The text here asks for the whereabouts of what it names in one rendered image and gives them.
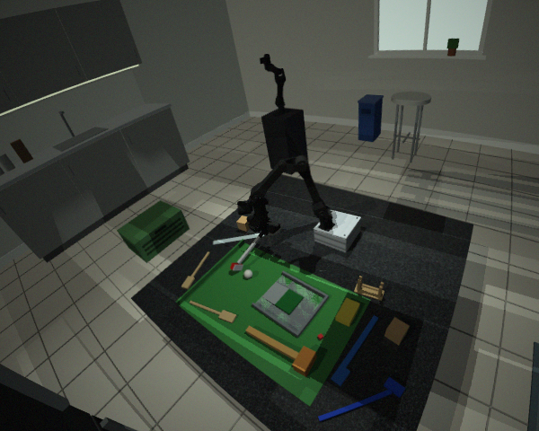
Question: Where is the brown wooden mallet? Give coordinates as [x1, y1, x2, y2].
[246, 326, 317, 377]

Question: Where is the green flat mat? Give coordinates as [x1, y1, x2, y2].
[179, 243, 371, 407]

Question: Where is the yellow block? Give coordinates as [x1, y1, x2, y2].
[335, 297, 360, 326]

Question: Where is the tan cube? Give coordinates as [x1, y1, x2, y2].
[236, 215, 250, 232]
[384, 317, 410, 346]

